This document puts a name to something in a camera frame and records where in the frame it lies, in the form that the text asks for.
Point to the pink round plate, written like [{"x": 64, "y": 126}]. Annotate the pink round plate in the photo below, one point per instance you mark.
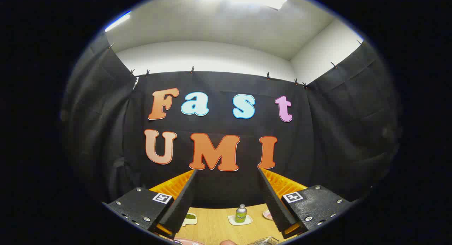
[{"x": 189, "y": 241}]

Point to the oval plate with food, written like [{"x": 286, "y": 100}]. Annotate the oval plate with food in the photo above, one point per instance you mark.
[{"x": 267, "y": 214}]

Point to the white square coaster tray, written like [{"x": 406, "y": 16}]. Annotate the white square coaster tray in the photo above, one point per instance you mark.
[{"x": 233, "y": 222}]

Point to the row of black cloth clips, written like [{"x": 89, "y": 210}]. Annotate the row of black cloth clips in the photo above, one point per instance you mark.
[{"x": 192, "y": 69}]

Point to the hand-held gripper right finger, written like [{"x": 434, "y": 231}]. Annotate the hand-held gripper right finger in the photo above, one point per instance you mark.
[{"x": 273, "y": 202}]

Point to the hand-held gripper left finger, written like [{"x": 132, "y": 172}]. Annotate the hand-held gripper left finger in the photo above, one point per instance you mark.
[{"x": 183, "y": 199}]

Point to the silver bottle with green label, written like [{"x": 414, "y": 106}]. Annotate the silver bottle with green label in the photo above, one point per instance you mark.
[{"x": 241, "y": 214}]

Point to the white divided dish with beans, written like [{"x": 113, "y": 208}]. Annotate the white divided dish with beans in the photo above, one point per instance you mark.
[{"x": 190, "y": 217}]

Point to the black backdrop cloth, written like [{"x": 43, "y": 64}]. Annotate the black backdrop cloth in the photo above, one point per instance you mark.
[{"x": 317, "y": 132}]

